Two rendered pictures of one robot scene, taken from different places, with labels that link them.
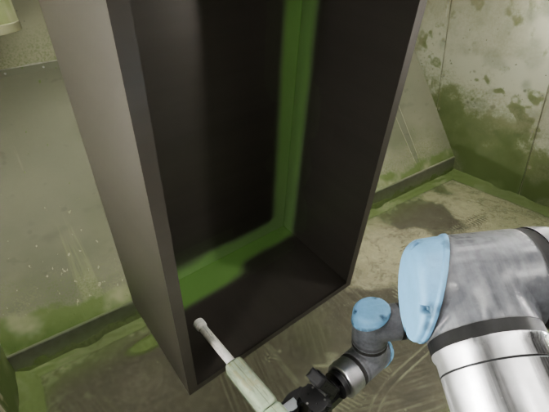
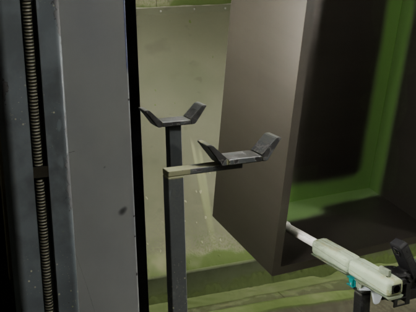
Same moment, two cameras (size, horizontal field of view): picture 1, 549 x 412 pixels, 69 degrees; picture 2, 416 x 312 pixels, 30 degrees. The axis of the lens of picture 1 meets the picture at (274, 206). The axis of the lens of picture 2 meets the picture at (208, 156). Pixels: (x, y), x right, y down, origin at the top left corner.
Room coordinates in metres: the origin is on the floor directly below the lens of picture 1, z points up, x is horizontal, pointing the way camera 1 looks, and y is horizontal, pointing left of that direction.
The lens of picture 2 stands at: (-1.32, 0.15, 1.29)
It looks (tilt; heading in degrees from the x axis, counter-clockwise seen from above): 14 degrees down; 8
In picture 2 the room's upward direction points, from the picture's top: 1 degrees counter-clockwise
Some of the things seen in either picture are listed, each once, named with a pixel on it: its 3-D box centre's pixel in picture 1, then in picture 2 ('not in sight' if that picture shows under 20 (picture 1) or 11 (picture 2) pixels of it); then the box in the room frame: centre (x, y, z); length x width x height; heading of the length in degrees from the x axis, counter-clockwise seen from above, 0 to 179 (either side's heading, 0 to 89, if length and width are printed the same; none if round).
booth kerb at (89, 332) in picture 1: (291, 239); (370, 253); (1.73, -0.07, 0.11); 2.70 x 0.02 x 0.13; 120
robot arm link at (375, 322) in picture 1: (374, 324); not in sight; (0.68, -0.22, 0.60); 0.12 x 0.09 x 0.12; 90
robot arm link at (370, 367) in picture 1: (367, 356); not in sight; (0.67, -0.21, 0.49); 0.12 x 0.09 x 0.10; 126
